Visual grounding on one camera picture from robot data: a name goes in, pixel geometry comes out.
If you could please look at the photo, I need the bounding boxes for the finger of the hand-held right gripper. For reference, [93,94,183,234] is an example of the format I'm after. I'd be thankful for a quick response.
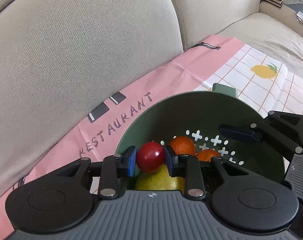
[218,110,303,155]

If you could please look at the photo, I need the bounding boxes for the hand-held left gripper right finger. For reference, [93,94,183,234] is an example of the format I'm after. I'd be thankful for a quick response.
[164,145,249,198]

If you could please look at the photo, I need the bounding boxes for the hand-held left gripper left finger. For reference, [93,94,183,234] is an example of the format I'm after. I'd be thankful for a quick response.
[49,146,138,198]

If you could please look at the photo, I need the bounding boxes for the red cherry apple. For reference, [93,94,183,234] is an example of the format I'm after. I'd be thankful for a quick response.
[137,142,165,173]

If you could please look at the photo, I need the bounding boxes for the orange tangerine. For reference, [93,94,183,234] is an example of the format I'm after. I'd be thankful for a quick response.
[196,149,222,162]
[168,136,196,156]

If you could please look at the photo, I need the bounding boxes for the yellow-green pear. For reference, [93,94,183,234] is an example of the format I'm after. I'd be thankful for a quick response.
[135,165,185,191]

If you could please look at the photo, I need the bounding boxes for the green colander bowl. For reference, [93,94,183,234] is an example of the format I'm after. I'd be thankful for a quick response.
[115,83,285,198]

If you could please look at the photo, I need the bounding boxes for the pink checked cloth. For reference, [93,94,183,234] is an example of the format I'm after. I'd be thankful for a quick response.
[0,35,303,240]

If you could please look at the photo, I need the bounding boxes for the beige sofa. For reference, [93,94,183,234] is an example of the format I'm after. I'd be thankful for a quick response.
[0,0,303,200]

